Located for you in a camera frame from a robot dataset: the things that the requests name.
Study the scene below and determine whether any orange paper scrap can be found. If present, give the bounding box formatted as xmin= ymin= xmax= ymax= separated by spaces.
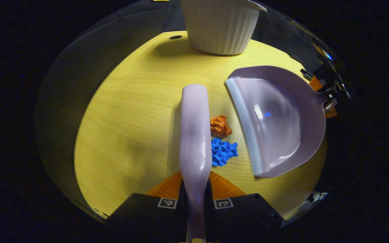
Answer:
xmin=210 ymin=115 xmax=233 ymax=139

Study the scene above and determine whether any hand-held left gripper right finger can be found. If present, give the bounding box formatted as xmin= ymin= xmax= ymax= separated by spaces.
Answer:
xmin=205 ymin=170 xmax=284 ymax=243

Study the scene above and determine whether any grey ribbed garbage bin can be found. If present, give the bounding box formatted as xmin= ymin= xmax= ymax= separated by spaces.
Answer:
xmin=180 ymin=0 xmax=267 ymax=55

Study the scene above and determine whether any pale pink dustpan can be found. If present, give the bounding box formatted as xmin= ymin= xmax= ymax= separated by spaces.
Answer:
xmin=225 ymin=65 xmax=337 ymax=178

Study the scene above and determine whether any yellow wooden desktop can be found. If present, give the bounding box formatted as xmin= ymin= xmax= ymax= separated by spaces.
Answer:
xmin=74 ymin=30 xmax=328 ymax=220

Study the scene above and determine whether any pale pink small broom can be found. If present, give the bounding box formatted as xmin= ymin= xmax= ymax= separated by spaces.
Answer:
xmin=179 ymin=84 xmax=212 ymax=243

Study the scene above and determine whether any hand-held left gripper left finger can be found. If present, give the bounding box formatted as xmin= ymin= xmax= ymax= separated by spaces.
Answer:
xmin=107 ymin=171 xmax=187 ymax=243

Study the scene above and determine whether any blue paper scrap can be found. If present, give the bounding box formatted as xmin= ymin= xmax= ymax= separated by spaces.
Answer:
xmin=211 ymin=137 xmax=238 ymax=167

